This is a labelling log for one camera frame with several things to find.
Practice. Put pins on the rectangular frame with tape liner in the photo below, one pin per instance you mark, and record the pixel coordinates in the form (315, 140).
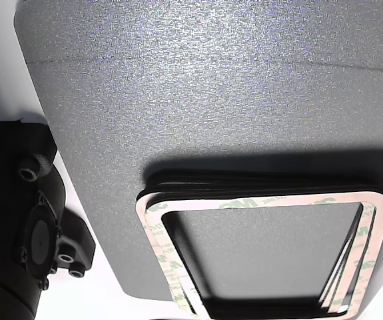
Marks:
(155, 241)
(231, 188)
(294, 201)

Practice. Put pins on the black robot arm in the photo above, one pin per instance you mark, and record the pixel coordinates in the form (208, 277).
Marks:
(8, 200)

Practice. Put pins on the dark gray foam mat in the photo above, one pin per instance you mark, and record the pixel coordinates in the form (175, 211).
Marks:
(211, 100)

